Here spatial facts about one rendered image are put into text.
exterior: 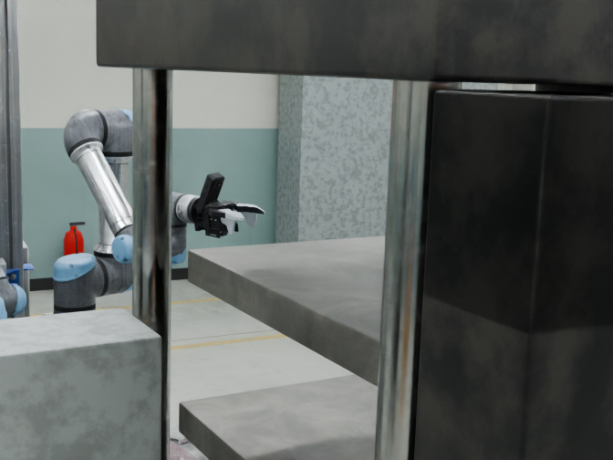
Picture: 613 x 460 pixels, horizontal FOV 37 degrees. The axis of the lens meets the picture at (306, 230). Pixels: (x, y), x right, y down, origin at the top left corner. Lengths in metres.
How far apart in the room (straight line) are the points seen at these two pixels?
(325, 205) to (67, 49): 2.45
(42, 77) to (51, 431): 6.40
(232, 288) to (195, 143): 6.63
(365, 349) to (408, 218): 0.22
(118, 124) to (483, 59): 2.00
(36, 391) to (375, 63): 0.62
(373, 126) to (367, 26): 7.24
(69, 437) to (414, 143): 0.62
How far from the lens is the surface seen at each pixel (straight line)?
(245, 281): 1.21
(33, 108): 7.48
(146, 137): 1.39
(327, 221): 7.88
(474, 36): 0.71
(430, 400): 0.72
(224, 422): 1.40
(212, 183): 2.35
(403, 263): 0.80
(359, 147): 7.95
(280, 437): 1.35
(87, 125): 2.58
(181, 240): 2.51
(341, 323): 1.01
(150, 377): 1.20
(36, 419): 1.18
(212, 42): 1.04
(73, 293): 2.63
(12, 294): 2.30
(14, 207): 2.76
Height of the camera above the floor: 1.81
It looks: 10 degrees down
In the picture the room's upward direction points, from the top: 2 degrees clockwise
